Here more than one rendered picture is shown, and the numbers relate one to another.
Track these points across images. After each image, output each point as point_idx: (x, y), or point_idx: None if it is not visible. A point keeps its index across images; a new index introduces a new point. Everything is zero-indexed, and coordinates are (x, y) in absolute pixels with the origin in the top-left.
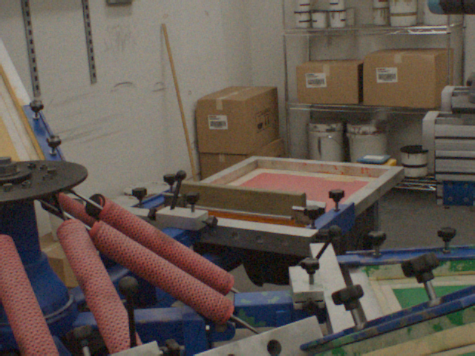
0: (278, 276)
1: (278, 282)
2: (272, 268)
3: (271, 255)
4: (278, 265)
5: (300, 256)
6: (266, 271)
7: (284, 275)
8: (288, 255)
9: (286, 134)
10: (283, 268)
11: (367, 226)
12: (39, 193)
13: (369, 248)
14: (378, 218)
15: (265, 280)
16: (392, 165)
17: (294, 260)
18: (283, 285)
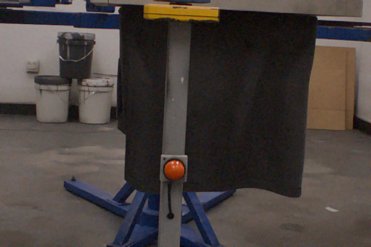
0: (274, 177)
1: (274, 187)
2: (289, 170)
3: (292, 149)
4: (274, 158)
5: (238, 139)
6: (301, 176)
7: (263, 173)
8: (258, 139)
9: None
10: (265, 161)
11: (120, 58)
12: None
13: (121, 97)
14: (164, 118)
15: (300, 191)
16: (146, 10)
17: (248, 146)
18: (264, 189)
